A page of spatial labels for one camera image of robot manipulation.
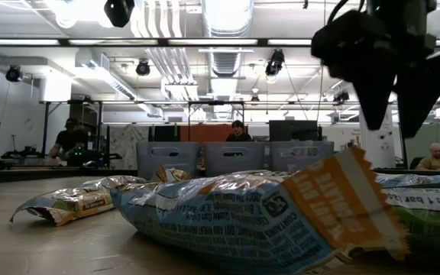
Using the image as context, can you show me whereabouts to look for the grey translucent plastic bin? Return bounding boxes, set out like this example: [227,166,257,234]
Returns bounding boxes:
[135,141,200,180]
[203,141,267,177]
[268,141,335,173]

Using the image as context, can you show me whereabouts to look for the blue and white granola bar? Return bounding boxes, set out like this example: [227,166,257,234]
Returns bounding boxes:
[150,166,191,183]

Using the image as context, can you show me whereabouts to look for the black ceiling spotlight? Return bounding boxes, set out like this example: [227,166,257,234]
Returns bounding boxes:
[5,64,24,83]
[264,48,286,77]
[134,59,151,77]
[332,89,351,104]

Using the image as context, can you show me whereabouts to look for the overhead light bar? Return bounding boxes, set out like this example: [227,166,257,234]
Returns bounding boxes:
[0,37,440,48]

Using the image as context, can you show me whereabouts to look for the black monitor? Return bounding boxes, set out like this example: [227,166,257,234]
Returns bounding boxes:
[268,119,323,143]

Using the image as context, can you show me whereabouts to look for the green partition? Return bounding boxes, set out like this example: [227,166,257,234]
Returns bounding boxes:
[401,124,440,161]

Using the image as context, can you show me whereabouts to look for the white ceiling pipes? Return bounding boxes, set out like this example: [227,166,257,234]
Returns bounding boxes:
[130,0,200,101]

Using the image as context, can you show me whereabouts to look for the black metal rack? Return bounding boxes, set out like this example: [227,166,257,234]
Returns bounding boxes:
[38,99,246,169]

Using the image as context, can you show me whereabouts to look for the green and orange granola bar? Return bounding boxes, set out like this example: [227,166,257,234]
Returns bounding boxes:
[8,174,147,228]

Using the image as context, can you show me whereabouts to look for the person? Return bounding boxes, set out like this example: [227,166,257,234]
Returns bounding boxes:
[225,119,252,143]
[414,142,440,171]
[47,117,89,161]

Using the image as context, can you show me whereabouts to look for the grey tarp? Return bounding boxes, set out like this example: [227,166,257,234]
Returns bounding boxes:
[108,125,150,170]

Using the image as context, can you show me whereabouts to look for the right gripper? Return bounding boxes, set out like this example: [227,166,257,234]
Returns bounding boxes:
[310,0,440,139]

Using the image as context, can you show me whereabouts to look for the white pillar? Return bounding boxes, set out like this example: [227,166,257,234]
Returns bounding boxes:
[358,82,396,170]

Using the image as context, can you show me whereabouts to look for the blue granola bar orange end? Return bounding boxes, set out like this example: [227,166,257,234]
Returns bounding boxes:
[108,147,410,275]

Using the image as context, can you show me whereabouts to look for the silver ventilation duct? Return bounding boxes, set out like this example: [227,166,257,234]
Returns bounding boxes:
[201,0,255,77]

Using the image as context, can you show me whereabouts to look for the blue-green granola bar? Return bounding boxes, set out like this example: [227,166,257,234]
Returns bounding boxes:
[374,183,440,268]

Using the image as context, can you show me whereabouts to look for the orange partition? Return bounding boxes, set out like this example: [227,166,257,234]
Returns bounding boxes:
[180,124,248,143]

